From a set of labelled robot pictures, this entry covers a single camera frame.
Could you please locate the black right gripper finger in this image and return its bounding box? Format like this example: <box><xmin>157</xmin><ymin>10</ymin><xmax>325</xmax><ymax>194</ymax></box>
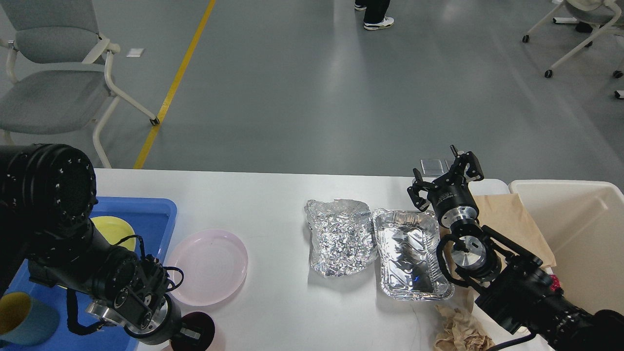
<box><xmin>446</xmin><ymin>145</ymin><xmax>485</xmax><ymax>186</ymax></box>
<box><xmin>408</xmin><ymin>169</ymin><xmax>434</xmax><ymax>212</ymax></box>

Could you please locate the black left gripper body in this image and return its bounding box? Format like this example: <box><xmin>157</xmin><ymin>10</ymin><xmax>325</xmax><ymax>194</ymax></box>
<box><xmin>124</xmin><ymin>295</ymin><xmax>185</xmax><ymax>345</ymax></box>

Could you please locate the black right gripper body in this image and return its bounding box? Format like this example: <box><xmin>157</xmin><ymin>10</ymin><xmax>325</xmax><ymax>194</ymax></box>
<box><xmin>429</xmin><ymin>177</ymin><xmax>479</xmax><ymax>228</ymax></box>

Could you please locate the pink mug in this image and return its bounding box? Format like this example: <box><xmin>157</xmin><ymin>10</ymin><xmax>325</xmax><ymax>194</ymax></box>
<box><xmin>162</xmin><ymin>312</ymin><xmax>216</xmax><ymax>351</ymax></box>

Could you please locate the pink plate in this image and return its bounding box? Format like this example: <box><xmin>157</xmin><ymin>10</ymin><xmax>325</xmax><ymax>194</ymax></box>
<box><xmin>166</xmin><ymin>229</ymin><xmax>248</xmax><ymax>307</ymax></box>

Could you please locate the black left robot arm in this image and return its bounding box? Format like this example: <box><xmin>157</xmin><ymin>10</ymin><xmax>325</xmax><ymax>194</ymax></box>
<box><xmin>1</xmin><ymin>144</ymin><xmax>215</xmax><ymax>351</ymax></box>

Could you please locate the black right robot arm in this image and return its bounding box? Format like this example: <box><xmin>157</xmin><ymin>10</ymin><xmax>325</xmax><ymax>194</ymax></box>
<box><xmin>407</xmin><ymin>146</ymin><xmax>624</xmax><ymax>351</ymax></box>

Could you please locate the clear floor plate left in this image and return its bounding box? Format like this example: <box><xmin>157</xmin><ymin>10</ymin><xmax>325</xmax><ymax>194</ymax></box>
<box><xmin>420</xmin><ymin>158</ymin><xmax>446</xmax><ymax>177</ymax></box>

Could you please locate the brown paper bag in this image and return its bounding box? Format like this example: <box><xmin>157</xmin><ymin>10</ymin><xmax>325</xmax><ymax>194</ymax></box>
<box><xmin>438</xmin><ymin>194</ymin><xmax>557</xmax><ymax>269</ymax></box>

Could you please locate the aluminium foil tray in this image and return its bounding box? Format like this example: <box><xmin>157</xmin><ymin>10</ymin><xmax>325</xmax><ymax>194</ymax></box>
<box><xmin>372</xmin><ymin>209</ymin><xmax>455</xmax><ymax>301</ymax></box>

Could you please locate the crumpled aluminium foil sheet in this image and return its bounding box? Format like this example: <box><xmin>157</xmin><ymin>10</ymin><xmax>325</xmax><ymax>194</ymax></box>
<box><xmin>304</xmin><ymin>198</ymin><xmax>377</xmax><ymax>277</ymax></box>

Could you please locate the blue plastic tray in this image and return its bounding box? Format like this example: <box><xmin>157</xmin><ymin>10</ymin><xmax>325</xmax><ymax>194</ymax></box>
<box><xmin>2</xmin><ymin>197</ymin><xmax>177</xmax><ymax>351</ymax></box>

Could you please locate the yellow plate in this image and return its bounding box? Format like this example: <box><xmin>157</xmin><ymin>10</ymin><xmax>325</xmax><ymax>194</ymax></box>
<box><xmin>91</xmin><ymin>216</ymin><xmax>137</xmax><ymax>252</ymax></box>

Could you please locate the beige plastic bin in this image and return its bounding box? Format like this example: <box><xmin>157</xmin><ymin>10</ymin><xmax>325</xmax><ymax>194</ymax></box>
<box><xmin>509</xmin><ymin>180</ymin><xmax>624</xmax><ymax>313</ymax></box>

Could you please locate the crumpled brown paper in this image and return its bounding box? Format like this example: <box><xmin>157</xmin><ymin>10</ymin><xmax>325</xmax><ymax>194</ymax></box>
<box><xmin>432</xmin><ymin>305</ymin><xmax>495</xmax><ymax>351</ymax></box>

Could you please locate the red crushed can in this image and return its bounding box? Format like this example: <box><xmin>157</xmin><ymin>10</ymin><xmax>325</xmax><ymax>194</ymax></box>
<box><xmin>549</xmin><ymin>274</ymin><xmax>562</xmax><ymax>293</ymax></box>

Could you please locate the blue yellow cup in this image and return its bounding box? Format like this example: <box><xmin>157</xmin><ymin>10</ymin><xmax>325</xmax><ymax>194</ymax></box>
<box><xmin>0</xmin><ymin>292</ymin><xmax>60</xmax><ymax>348</ymax></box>

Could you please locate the person in black trousers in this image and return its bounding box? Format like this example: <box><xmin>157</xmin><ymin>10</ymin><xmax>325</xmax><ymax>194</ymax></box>
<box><xmin>354</xmin><ymin>0</ymin><xmax>394</xmax><ymax>31</ymax></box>

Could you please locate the white chair on right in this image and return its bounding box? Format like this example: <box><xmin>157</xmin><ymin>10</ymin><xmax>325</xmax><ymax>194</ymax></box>
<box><xmin>522</xmin><ymin>0</ymin><xmax>624</xmax><ymax>78</ymax></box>

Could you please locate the grey office chair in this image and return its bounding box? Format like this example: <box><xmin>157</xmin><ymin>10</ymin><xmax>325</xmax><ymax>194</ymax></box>
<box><xmin>1</xmin><ymin>0</ymin><xmax>160</xmax><ymax>168</ymax></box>

